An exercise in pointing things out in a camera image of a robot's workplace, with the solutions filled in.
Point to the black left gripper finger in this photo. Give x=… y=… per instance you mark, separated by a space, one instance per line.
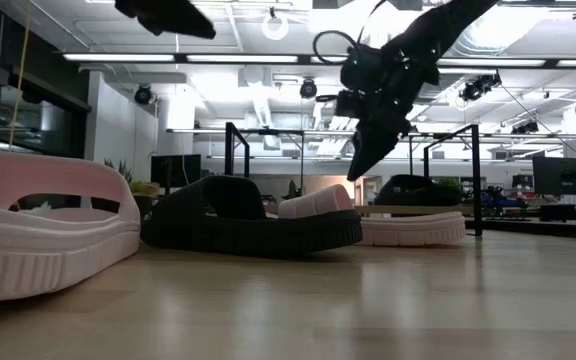
x=168 y=17

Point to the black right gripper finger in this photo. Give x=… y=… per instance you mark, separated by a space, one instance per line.
x=370 y=147

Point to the black slide sandal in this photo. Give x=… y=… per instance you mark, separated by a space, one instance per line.
x=408 y=192
x=248 y=235

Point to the pink slide sandal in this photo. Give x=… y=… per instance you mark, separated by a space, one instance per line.
x=43 y=250
x=418 y=230

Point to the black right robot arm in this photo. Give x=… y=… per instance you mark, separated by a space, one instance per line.
x=443 y=25

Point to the black ceiling spotlight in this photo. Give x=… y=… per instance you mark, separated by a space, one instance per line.
x=143 y=95
x=475 y=89
x=525 y=127
x=308 y=89

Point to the black computer monitor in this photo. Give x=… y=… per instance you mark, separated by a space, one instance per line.
x=175 y=171
x=563 y=175

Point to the potted succulent plant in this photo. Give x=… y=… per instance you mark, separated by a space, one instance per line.
x=143 y=189

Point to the white crumpled tissue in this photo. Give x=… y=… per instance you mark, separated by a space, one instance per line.
x=38 y=210

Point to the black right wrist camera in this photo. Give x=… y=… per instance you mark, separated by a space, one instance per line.
x=350 y=104

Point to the silver ventilation duct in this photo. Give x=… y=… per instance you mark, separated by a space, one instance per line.
x=488 y=42

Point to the wooden shelf black metal frame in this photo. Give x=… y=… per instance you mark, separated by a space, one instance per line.
x=476 y=190

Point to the black metal rig frame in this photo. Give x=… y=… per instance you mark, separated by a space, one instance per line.
x=543 y=227

